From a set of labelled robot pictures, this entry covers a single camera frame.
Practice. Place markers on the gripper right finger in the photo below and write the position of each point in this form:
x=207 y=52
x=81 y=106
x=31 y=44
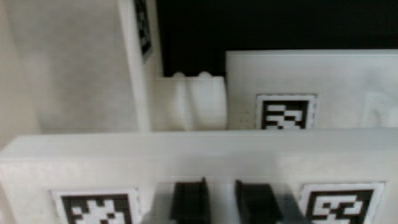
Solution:
x=255 y=203

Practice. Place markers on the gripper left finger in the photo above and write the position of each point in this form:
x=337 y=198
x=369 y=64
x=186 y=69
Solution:
x=190 y=203

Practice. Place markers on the white cabinet door panel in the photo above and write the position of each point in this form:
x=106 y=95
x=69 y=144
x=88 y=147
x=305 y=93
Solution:
x=348 y=77

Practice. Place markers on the white cabinet body box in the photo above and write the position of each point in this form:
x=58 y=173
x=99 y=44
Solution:
x=101 y=91

